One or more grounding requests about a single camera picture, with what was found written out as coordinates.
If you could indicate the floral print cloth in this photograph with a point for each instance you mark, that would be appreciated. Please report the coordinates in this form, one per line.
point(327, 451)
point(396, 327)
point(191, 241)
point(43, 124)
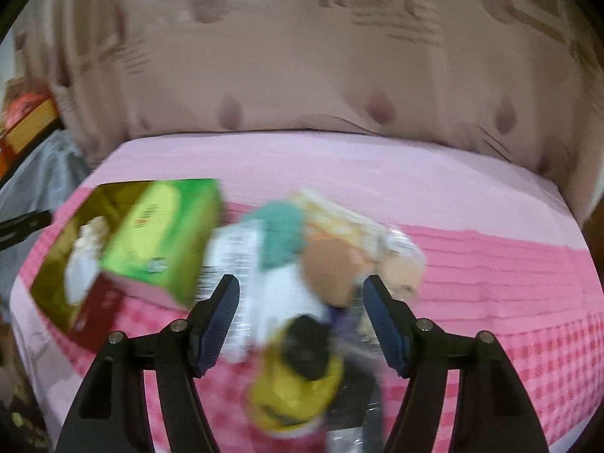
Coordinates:
point(339, 219)

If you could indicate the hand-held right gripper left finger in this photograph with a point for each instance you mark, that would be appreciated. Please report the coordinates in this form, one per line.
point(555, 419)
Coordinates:
point(217, 325)

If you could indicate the pink checkered bed sheet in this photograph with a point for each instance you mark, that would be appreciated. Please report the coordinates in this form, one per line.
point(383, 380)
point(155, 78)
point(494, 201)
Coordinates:
point(472, 269)

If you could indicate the gold metal tin box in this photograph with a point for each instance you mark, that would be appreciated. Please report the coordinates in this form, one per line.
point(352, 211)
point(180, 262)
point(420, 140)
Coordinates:
point(54, 288)

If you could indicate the brown soft toy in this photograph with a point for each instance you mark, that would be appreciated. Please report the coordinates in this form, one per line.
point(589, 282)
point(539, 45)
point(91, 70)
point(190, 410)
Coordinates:
point(330, 269)

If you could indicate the yellow plush toy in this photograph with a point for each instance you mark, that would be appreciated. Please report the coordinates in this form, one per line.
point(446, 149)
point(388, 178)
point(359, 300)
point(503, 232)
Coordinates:
point(288, 396)

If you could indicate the yellow and red box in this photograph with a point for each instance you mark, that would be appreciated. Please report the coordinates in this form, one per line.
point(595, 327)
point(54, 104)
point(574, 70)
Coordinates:
point(30, 125)

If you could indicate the orange red packet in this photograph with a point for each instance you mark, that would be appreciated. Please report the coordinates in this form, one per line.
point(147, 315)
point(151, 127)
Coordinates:
point(23, 104)

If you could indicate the black soft cloth item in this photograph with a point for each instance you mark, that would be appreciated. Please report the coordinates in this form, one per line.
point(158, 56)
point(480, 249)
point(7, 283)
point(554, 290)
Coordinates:
point(306, 347)

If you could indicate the green tissue pack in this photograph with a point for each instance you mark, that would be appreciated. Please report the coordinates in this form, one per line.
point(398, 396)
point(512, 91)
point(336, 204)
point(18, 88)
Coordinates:
point(155, 236)

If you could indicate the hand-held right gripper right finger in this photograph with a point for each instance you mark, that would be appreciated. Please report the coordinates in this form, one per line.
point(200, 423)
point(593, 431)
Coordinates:
point(388, 328)

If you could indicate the teal fluffy scrunchie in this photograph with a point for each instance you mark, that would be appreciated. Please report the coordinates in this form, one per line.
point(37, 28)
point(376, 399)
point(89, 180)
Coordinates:
point(278, 236)

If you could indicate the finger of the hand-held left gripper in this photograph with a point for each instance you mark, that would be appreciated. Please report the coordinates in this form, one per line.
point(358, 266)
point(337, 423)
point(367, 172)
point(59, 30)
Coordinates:
point(26, 227)

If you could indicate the beige leaf print curtain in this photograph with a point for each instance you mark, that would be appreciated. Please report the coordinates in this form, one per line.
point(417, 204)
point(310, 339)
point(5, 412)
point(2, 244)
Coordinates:
point(306, 56)

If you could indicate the white printed packet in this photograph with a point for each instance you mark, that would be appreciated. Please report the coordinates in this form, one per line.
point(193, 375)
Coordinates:
point(278, 297)

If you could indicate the dark patterned cloth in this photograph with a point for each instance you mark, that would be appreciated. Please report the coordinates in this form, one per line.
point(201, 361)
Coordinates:
point(19, 415)

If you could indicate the purple soft item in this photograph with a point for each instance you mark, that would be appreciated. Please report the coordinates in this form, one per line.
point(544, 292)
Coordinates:
point(347, 324)

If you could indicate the grey plastic bag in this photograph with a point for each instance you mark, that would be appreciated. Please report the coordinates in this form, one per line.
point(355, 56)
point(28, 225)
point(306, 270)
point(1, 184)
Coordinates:
point(42, 174)

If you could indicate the white knit glove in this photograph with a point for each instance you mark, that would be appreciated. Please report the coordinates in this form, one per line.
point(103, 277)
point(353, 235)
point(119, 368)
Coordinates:
point(80, 269)

